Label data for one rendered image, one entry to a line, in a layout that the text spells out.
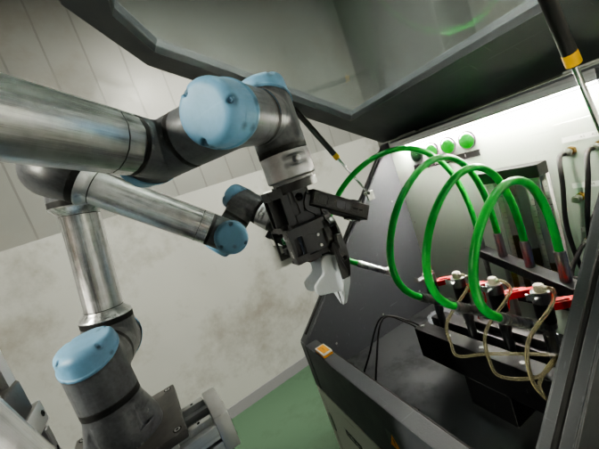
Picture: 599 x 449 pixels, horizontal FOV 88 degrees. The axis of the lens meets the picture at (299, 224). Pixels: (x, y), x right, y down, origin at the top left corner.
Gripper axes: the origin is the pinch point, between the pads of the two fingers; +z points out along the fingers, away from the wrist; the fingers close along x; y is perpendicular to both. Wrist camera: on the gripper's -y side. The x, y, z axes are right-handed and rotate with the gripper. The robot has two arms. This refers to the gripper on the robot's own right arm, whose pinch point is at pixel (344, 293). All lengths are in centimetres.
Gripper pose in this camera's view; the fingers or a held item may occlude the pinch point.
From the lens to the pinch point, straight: 52.5
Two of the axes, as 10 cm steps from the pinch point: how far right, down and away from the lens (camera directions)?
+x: 4.1, -0.1, -9.1
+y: -8.5, 3.6, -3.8
